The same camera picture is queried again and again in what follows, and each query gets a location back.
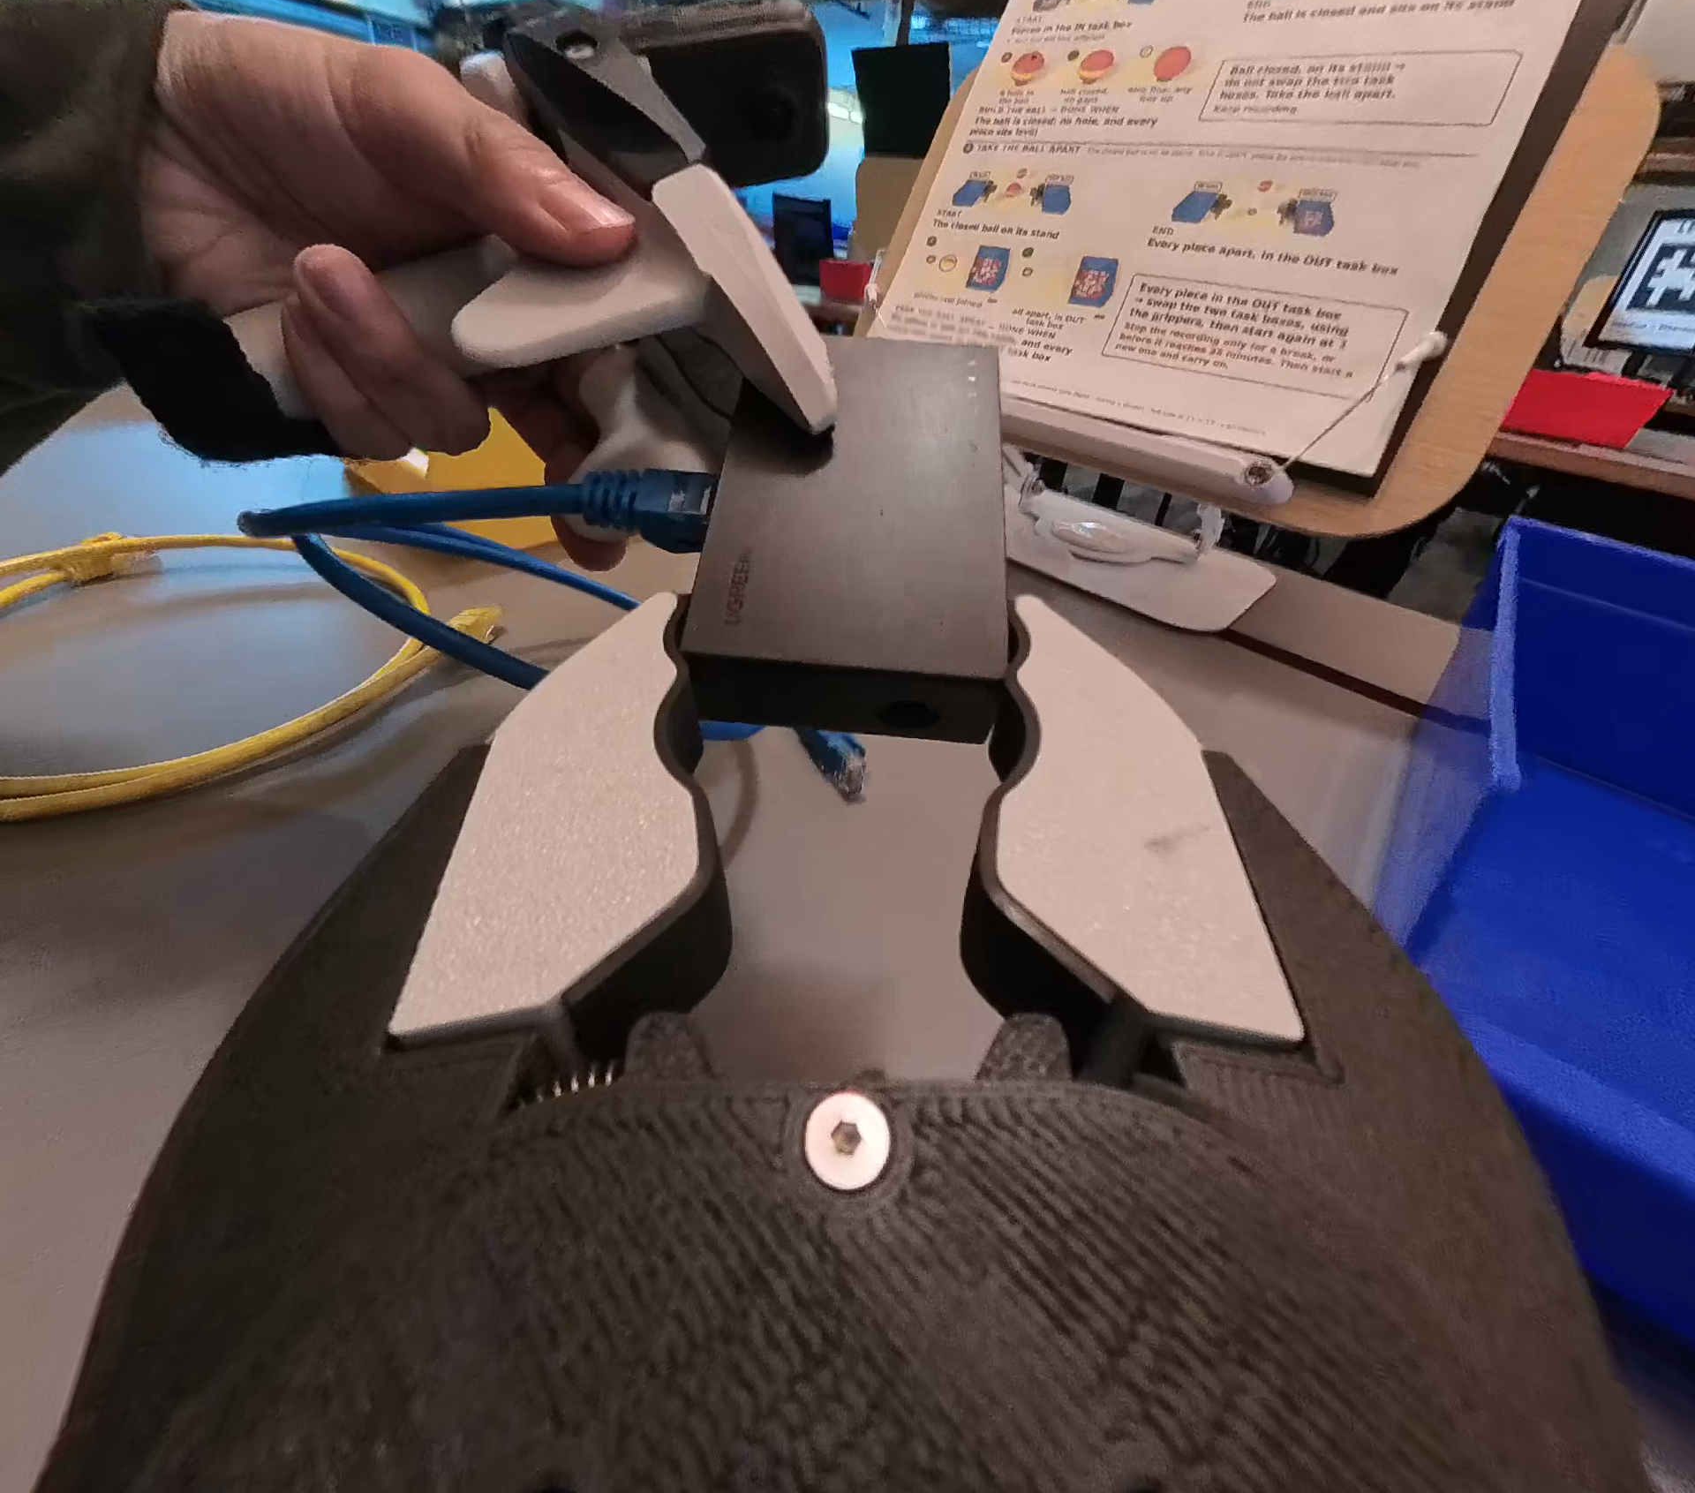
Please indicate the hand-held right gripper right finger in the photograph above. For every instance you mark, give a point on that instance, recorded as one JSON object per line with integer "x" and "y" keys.
{"x": 1138, "y": 859}

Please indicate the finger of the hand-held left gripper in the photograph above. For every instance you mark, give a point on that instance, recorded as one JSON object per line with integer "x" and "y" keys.
{"x": 753, "y": 301}

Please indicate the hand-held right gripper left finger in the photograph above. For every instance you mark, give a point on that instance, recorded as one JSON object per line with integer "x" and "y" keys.
{"x": 556, "y": 859}

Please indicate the black network switch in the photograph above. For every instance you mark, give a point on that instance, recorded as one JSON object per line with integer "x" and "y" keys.
{"x": 847, "y": 515}

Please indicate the person's left forearm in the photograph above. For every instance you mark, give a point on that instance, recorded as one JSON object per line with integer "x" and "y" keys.
{"x": 65, "y": 195}

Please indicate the person's left hand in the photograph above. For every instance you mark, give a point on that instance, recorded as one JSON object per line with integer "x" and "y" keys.
{"x": 291, "y": 169}

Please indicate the white document stand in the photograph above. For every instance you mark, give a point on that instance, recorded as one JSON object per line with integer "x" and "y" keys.
{"x": 1165, "y": 594}

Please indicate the blue plastic bin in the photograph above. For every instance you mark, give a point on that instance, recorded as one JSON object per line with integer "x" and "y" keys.
{"x": 1562, "y": 924}

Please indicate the printed instruction sheet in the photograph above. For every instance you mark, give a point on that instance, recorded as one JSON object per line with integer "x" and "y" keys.
{"x": 1257, "y": 195}

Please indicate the wooden work table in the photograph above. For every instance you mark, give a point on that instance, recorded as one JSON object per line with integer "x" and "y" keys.
{"x": 1589, "y": 467}

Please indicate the red plastic bin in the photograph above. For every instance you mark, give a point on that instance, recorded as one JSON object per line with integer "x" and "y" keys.
{"x": 1582, "y": 411}

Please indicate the instruction sheet on stand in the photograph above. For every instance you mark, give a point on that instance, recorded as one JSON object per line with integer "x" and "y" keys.
{"x": 1522, "y": 328}

